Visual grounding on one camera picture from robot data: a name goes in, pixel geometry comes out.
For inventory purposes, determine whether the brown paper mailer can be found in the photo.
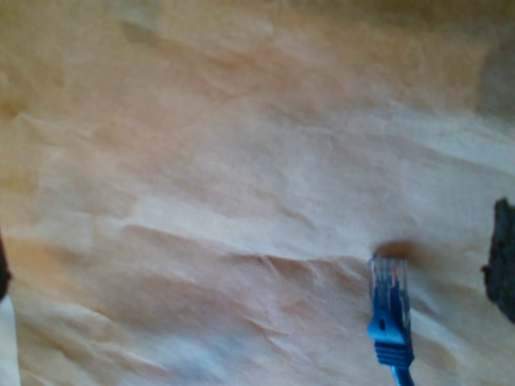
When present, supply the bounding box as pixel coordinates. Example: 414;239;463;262
0;0;515;386

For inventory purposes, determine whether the blue network cable clear plug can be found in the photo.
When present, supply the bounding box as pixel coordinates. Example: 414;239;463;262
365;255;418;386

